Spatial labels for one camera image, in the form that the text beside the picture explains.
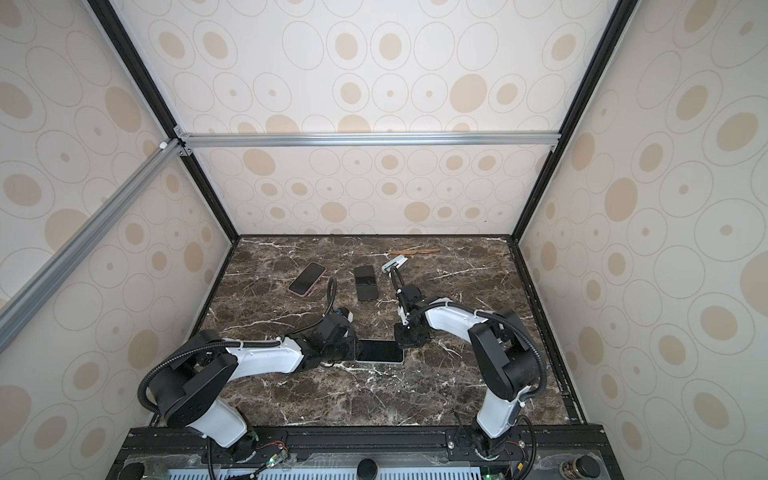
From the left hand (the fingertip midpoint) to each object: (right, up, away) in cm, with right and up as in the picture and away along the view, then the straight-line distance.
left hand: (370, 345), depth 88 cm
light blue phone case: (+6, -5, -1) cm, 8 cm away
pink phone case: (-22, +16, +15) cm, 31 cm away
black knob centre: (+1, -20, -24) cm, 32 cm away
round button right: (+46, -19, -25) cm, 56 cm away
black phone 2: (-3, +17, +18) cm, 25 cm away
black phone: (-24, +19, +18) cm, 35 cm away
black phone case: (-3, +17, +18) cm, 25 cm away
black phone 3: (+2, -3, +4) cm, 5 cm away
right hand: (+10, -1, +3) cm, 11 cm away
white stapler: (+8, +25, +21) cm, 33 cm away
